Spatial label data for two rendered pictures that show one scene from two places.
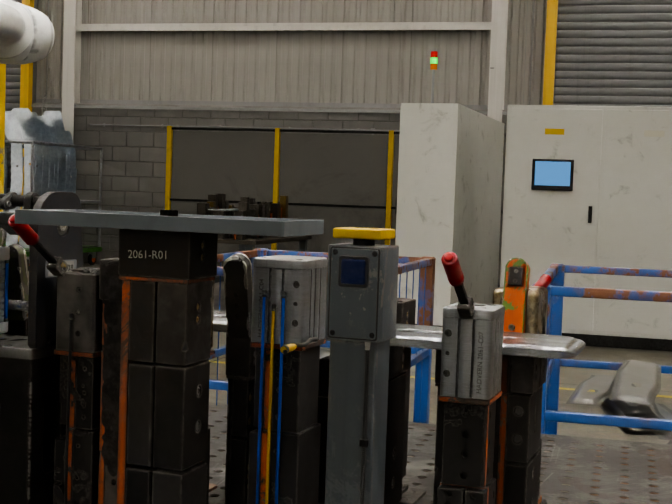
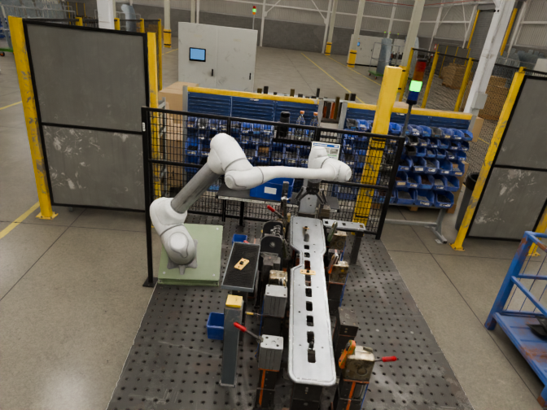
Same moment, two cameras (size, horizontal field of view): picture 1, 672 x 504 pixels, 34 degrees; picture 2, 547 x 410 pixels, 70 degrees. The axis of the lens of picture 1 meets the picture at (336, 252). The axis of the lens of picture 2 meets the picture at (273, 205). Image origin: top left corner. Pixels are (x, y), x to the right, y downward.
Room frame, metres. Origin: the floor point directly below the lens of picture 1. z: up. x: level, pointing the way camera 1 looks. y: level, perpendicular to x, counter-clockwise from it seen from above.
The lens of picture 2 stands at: (1.02, -1.26, 2.19)
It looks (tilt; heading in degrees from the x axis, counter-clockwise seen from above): 25 degrees down; 71
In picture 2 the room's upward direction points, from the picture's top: 7 degrees clockwise
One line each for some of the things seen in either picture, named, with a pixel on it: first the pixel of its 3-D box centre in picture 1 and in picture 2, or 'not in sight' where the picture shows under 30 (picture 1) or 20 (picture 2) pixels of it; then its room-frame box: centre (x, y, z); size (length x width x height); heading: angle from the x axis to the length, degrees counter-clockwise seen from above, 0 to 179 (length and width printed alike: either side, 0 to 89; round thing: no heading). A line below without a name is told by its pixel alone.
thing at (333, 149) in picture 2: not in sight; (323, 161); (2.23, 1.25, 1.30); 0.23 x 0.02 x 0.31; 161
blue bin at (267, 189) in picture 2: not in sight; (272, 187); (1.86, 1.25, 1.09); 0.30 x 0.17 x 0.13; 155
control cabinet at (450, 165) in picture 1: (452, 195); not in sight; (10.70, -1.10, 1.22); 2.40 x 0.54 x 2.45; 162
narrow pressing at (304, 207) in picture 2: not in sight; (310, 190); (2.05, 1.00, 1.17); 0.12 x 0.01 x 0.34; 161
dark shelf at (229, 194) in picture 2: not in sight; (277, 198); (1.91, 1.23, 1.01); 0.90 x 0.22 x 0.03; 161
